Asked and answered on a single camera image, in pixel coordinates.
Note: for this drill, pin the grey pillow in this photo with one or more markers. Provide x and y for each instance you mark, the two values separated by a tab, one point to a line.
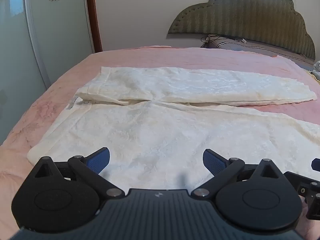
252	49

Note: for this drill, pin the white crumpled cloth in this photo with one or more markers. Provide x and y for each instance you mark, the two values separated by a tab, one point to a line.
317	71

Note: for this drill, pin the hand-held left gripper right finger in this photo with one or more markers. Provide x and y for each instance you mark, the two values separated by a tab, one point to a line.
212	162

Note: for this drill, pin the cream white pants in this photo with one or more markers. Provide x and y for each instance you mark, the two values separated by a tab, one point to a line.
150	130

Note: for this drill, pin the pink bed blanket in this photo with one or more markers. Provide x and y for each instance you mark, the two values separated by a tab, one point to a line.
200	57

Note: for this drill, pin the olive padded headboard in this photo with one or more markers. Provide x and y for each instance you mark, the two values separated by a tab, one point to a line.
240	12

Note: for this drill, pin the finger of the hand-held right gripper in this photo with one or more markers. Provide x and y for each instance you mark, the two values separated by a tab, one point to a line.
316	164
310	190

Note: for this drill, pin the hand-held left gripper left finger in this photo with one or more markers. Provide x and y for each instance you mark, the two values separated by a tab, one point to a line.
100	160

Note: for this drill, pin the brown wooden door frame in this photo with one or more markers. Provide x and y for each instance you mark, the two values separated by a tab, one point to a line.
95	17

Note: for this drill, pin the frosted glass sliding door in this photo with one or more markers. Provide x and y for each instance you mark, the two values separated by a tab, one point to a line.
15	67

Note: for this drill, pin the white charger plug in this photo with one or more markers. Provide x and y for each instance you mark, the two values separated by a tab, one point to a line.
243	40

